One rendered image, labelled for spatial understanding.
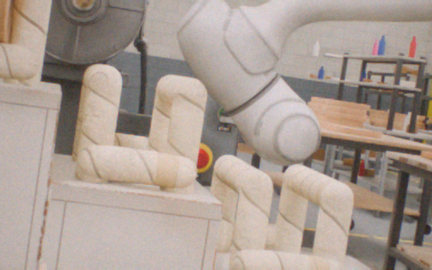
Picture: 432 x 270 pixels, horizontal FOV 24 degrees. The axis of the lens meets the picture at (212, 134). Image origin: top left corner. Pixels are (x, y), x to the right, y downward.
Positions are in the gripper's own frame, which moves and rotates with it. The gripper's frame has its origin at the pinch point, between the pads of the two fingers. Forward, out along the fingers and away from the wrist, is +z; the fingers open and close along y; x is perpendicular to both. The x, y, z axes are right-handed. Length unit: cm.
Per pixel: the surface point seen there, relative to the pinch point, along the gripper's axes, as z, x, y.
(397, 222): 310, -53, 157
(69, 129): 29.2, -8.2, -30.3
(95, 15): 12.3, 15.6, -29.2
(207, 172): 12.2, -11.9, -2.7
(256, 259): -94, -10, -16
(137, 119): 22.3, -3.7, -17.0
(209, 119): 12.2, -1.3, -3.8
